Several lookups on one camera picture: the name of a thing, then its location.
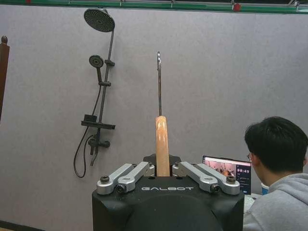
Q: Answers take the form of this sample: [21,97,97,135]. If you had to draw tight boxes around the wooden hanger with metal hook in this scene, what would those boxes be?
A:
[154,51,171,178]

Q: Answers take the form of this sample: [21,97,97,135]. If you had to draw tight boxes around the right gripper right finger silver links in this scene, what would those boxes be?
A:
[169,154,241,195]

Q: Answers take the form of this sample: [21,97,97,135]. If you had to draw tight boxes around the black hand shower head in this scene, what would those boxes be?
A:
[89,54,105,85]

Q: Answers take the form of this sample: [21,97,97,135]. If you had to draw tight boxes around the black shower hose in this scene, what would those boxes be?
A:
[73,83,102,179]

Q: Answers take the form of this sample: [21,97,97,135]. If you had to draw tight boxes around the dark brown wooden post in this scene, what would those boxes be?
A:
[0,35,11,124]

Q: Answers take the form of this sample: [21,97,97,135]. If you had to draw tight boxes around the laptop with lit screen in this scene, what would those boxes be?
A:
[202,154,252,196]

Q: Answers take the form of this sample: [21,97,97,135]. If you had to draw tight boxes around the black shower shelf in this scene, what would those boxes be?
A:
[81,115,116,129]

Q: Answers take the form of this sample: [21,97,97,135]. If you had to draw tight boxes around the black round rain shower head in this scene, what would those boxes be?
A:
[84,8,116,34]

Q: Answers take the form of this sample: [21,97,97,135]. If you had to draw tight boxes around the black shower riser rail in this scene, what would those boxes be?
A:
[97,31,116,145]

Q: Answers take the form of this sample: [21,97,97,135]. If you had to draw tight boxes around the black shower mixer tap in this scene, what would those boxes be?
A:
[87,134,111,167]

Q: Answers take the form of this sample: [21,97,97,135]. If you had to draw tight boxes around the person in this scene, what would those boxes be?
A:
[243,116,308,231]

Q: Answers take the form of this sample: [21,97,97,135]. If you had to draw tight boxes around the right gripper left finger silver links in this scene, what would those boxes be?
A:
[96,154,157,195]

